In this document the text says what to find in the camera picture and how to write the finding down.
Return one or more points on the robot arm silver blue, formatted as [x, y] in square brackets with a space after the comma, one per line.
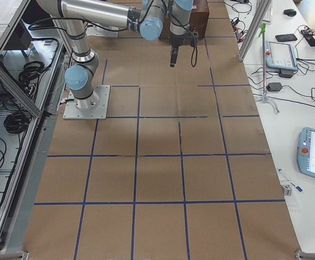
[147, 21]

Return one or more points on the far blue teach pendant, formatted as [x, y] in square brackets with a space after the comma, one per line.
[280, 56]

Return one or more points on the black power adapter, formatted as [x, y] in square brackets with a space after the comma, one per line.
[274, 87]

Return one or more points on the small metal binder clip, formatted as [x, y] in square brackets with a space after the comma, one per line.
[286, 189]

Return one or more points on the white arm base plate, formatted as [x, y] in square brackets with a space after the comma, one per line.
[94, 107]

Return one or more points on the brown paper table cover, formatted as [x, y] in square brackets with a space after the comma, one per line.
[179, 169]

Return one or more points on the near blue teach pendant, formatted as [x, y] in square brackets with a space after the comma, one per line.
[306, 151]

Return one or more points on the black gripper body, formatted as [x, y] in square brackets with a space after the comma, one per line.
[176, 41]

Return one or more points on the dark wooden drawer cabinet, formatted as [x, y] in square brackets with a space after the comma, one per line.
[199, 19]

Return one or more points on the blue white pen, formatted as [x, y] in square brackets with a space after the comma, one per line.
[288, 179]

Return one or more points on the black computer mouse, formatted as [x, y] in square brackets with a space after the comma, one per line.
[290, 12]

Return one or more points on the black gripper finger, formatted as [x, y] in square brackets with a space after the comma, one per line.
[173, 56]

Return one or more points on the blue teach pendant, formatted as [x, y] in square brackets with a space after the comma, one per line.
[306, 151]
[280, 56]

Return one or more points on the aluminium frame post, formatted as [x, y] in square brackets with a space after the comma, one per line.
[263, 15]

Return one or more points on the black smartphone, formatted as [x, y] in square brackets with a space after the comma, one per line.
[286, 38]

